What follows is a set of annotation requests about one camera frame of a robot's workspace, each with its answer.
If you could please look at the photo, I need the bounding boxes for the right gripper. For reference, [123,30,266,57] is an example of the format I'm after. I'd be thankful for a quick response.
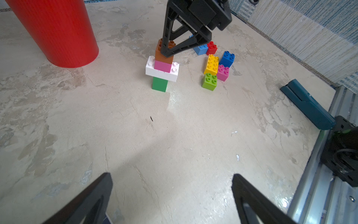
[160,0,232,57]

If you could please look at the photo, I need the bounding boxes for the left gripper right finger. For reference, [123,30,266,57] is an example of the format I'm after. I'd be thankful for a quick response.
[231,174,294,224]

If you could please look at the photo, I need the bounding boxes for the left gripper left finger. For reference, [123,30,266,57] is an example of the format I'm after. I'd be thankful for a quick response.
[44,172,113,224]

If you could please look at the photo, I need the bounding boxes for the brown lego brick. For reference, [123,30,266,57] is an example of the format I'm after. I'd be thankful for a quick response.
[155,38,176,65]

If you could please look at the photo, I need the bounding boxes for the pink lego brick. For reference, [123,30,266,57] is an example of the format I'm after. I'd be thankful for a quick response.
[154,60,172,73]

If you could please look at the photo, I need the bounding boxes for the white lego brick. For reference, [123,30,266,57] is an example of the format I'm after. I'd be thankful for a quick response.
[145,56,180,82]

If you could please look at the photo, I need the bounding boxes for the dark green lego brick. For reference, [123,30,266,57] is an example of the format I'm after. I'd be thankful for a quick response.
[152,77,168,92]

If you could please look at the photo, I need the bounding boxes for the light blue lego brick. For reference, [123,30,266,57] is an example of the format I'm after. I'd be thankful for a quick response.
[193,44,208,56]

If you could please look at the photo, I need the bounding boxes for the red lego brick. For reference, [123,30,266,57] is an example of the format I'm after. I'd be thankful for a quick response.
[206,41,218,56]

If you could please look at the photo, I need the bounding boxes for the yellow lego brick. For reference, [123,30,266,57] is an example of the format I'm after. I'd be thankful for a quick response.
[204,54,219,76]

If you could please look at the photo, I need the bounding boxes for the lime green lego brick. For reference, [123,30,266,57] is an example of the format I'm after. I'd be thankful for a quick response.
[202,73,217,91]

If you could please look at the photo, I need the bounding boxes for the magenta lego brick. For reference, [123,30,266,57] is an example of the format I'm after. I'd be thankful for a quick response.
[216,64,229,82]

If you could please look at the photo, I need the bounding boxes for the dark blue notebook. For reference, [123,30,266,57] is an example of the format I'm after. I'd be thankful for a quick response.
[102,213,113,224]

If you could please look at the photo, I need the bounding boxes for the red pencil cup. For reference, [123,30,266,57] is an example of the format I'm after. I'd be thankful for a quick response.
[7,0,99,68]

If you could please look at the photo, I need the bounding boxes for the teal stapler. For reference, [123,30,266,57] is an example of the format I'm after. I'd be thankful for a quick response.
[280,79,336,130]

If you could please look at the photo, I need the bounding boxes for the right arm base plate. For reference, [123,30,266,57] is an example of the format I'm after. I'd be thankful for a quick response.
[321,116,358,187]

